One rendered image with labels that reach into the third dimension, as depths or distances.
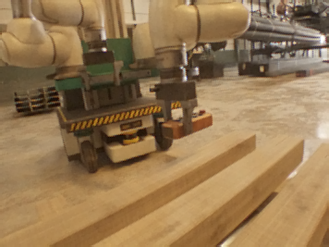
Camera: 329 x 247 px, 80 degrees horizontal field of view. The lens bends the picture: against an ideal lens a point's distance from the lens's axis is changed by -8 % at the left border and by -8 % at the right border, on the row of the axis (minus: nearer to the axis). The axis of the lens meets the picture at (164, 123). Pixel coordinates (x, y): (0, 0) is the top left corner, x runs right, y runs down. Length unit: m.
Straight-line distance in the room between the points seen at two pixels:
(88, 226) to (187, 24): 0.54
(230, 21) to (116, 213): 0.57
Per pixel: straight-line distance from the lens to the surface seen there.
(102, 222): 0.53
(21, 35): 1.10
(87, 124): 1.07
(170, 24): 0.59
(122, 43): 1.42
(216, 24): 0.62
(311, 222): 0.49
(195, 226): 0.46
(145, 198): 0.57
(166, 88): 0.62
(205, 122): 0.69
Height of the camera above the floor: 0.50
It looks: 14 degrees down
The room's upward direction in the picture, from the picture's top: 7 degrees counter-clockwise
